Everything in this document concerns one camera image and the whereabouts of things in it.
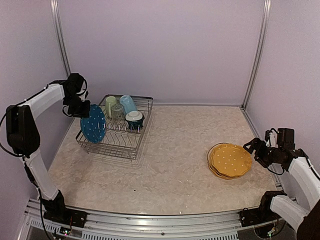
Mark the yellow polka dot plate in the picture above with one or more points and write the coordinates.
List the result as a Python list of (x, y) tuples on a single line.
[(224, 177)]

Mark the light green mug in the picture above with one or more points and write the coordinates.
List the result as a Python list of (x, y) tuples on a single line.
[(110, 101)]

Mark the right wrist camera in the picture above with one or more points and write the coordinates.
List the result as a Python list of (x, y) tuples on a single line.
[(271, 137)]

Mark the left aluminium frame post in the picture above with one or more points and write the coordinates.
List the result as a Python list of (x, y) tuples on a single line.
[(54, 5)]

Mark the teal and white bowl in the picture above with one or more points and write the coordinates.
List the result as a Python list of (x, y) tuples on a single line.
[(135, 120)]

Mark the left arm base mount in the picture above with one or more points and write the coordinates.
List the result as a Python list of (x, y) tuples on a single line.
[(67, 216)]

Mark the steel wire dish rack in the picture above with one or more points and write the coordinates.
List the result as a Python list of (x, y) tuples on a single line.
[(121, 141)]

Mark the light blue faceted cup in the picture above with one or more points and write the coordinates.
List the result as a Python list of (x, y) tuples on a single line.
[(128, 104)]

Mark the aluminium frame post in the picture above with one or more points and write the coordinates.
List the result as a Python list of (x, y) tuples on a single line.
[(258, 53), (54, 5)]

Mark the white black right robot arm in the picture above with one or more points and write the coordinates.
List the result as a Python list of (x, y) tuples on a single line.
[(278, 147)]

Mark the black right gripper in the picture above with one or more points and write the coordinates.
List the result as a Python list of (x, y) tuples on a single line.
[(255, 142)]

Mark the blue plate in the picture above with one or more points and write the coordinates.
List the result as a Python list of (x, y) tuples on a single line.
[(94, 126)]

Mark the right aluminium frame post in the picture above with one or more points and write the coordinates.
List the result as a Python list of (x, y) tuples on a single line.
[(258, 53)]

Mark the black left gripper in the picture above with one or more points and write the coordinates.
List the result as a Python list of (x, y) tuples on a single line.
[(84, 112)]

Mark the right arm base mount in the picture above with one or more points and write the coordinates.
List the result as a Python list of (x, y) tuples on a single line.
[(253, 216)]

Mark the clear glass cup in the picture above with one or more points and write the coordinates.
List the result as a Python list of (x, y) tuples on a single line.
[(117, 111)]

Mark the front aluminium rail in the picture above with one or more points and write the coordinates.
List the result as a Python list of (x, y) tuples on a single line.
[(103, 225)]

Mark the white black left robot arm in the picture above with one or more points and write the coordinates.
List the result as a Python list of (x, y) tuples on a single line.
[(22, 133)]

